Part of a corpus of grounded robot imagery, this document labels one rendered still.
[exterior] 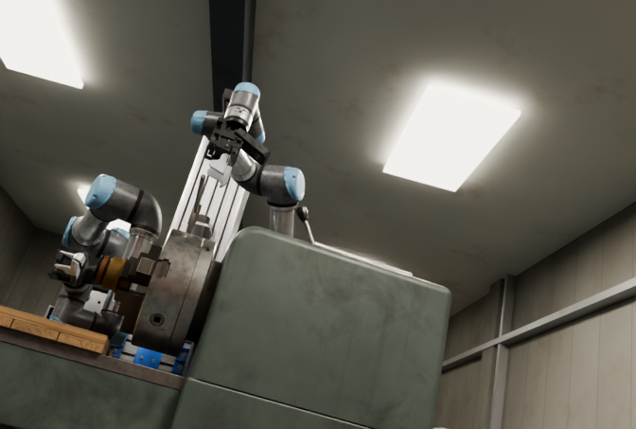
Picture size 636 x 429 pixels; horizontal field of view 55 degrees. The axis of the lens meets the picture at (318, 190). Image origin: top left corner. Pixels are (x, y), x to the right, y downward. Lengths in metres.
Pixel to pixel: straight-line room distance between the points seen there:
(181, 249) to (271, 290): 0.25
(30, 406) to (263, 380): 0.49
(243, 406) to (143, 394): 0.22
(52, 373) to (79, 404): 0.09
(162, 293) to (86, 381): 0.25
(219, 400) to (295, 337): 0.22
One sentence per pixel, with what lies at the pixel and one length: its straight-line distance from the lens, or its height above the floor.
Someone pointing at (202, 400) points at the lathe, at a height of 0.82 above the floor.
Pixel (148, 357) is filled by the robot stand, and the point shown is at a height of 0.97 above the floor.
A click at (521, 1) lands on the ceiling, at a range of 3.39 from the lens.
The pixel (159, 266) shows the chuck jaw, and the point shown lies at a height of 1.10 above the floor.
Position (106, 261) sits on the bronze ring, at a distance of 1.66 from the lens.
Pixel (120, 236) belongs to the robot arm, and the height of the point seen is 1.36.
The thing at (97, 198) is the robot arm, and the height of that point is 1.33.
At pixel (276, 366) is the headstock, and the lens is 1.45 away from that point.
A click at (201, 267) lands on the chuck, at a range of 1.54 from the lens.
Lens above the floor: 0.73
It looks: 25 degrees up
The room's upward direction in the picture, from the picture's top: 15 degrees clockwise
